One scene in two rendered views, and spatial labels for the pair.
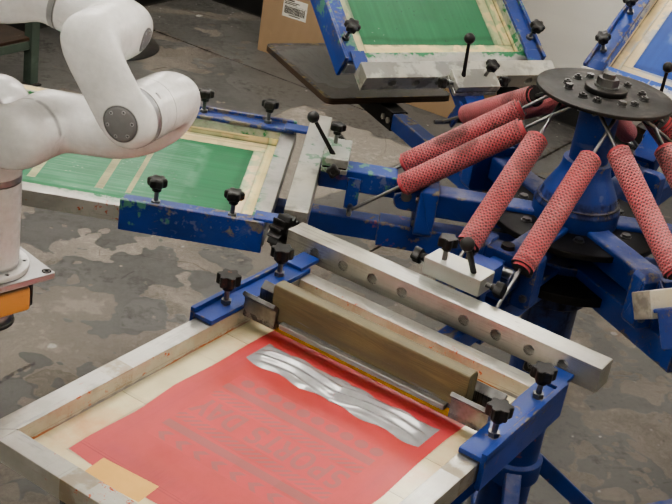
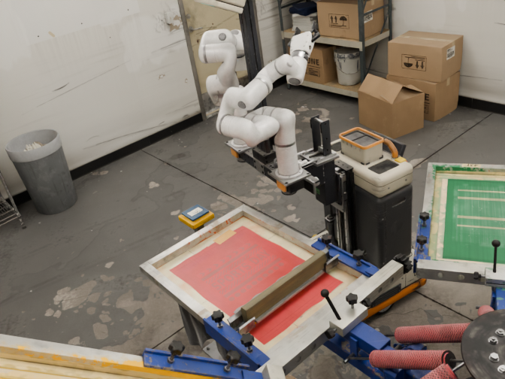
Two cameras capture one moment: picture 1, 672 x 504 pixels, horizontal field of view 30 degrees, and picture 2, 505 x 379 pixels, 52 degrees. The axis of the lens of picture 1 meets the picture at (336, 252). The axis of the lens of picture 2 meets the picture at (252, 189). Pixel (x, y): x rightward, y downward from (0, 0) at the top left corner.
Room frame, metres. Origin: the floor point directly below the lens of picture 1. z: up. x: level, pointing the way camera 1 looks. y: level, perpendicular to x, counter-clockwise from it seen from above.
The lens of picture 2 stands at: (2.39, -1.44, 2.31)
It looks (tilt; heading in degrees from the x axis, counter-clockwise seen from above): 31 degrees down; 113
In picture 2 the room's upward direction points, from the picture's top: 10 degrees counter-clockwise
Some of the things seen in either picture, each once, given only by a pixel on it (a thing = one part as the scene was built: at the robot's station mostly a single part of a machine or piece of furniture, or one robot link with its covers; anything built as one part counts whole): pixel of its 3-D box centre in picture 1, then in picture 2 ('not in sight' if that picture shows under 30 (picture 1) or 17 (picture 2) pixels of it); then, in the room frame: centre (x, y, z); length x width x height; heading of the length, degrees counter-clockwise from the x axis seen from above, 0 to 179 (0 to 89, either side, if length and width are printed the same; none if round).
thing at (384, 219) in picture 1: (295, 214); not in sight; (2.61, 0.11, 0.90); 1.24 x 0.06 x 0.06; 89
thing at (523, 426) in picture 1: (512, 428); (235, 343); (1.76, -0.34, 0.98); 0.30 x 0.05 x 0.07; 149
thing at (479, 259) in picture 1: (467, 282); (362, 335); (2.17, -0.26, 1.02); 0.17 x 0.06 x 0.05; 149
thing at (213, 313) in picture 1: (251, 300); (343, 262); (2.04, 0.14, 0.98); 0.30 x 0.05 x 0.07; 149
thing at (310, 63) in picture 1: (424, 139); not in sight; (3.18, -0.19, 0.91); 1.34 x 0.40 x 0.08; 29
